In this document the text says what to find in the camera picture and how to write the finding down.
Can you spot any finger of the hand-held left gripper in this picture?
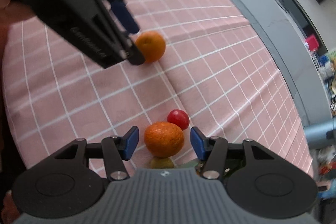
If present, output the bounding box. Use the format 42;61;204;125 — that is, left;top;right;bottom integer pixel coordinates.
105;0;140;35
88;0;146;65

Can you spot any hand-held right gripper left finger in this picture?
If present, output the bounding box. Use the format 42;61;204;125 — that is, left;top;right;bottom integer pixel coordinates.
54;126;139;181

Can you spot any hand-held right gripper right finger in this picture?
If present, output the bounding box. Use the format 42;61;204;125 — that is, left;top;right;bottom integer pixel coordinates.
190;127;276;179

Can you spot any orange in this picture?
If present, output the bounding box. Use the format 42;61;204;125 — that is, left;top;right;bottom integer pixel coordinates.
135;31;167;64
144;122;185;158

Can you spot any small red tomato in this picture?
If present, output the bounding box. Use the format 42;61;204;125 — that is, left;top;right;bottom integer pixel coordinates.
167;109;190;130

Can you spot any small brown-green jujube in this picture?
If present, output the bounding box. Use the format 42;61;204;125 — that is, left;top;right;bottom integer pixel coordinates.
150;157;174;169

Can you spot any pink checkered tablecloth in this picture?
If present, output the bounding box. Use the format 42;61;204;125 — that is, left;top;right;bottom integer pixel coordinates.
1;0;315;180

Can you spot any blue-grey pedal trash can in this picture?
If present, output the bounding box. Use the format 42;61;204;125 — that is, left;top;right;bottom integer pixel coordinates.
303;118;336;151

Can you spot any long grey television console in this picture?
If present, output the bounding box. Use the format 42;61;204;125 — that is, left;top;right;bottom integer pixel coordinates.
202;0;336;119

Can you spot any red box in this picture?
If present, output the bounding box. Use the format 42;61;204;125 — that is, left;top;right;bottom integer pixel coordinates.
305;35;319;51

